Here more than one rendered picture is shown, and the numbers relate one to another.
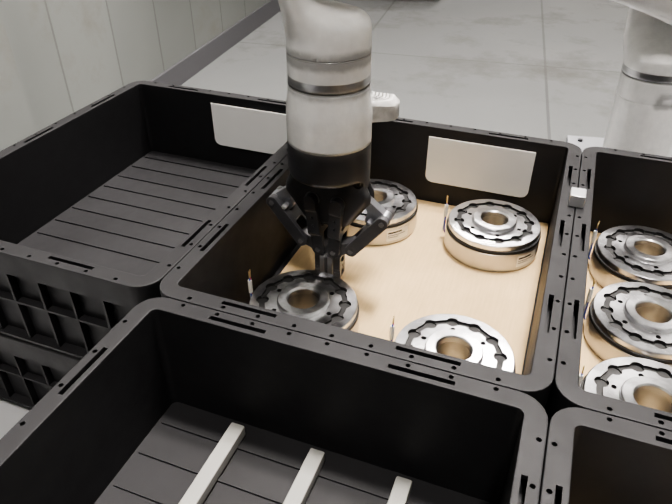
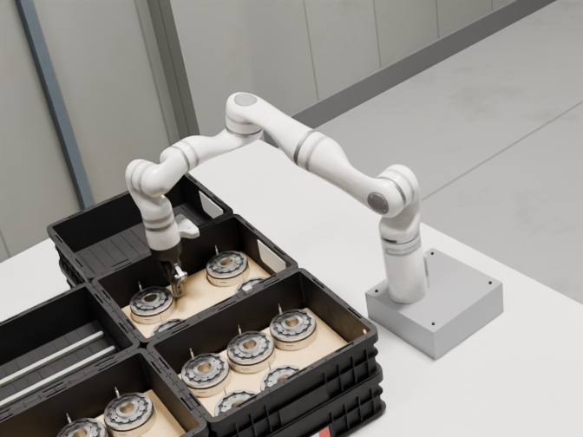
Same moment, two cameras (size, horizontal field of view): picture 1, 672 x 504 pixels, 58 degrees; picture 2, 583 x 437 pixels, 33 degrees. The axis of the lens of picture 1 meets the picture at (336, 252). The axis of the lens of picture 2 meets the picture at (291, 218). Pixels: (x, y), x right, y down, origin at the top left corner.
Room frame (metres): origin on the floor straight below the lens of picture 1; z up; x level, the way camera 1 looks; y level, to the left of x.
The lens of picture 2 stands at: (-0.70, -1.48, 2.25)
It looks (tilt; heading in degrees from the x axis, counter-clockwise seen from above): 34 degrees down; 42
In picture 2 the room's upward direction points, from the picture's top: 10 degrees counter-clockwise
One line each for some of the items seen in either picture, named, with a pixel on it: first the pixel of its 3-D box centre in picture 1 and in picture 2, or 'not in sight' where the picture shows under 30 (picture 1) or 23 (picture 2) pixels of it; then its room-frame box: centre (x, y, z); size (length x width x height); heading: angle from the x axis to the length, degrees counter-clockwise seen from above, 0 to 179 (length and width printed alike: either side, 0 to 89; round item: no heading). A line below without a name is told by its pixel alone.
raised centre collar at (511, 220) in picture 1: (494, 220); not in sight; (0.58, -0.18, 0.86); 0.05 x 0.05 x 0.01
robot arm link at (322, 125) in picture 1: (336, 97); (168, 226); (0.52, 0.00, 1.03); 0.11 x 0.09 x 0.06; 159
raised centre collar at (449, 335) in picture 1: (453, 350); not in sight; (0.37, -0.10, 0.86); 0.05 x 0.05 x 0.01
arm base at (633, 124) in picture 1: (641, 131); (403, 262); (0.81, -0.43, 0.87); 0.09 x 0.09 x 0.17; 77
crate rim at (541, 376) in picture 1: (405, 214); (194, 277); (0.50, -0.07, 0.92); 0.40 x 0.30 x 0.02; 159
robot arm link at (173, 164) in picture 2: not in sight; (161, 172); (0.54, -0.01, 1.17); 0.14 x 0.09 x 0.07; 176
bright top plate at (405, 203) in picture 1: (373, 200); (226, 264); (0.63, -0.05, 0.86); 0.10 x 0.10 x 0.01
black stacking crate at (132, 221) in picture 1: (150, 203); (144, 239); (0.61, 0.21, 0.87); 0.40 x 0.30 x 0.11; 159
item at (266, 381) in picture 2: not in sight; (284, 382); (0.37, -0.42, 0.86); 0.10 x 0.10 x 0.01
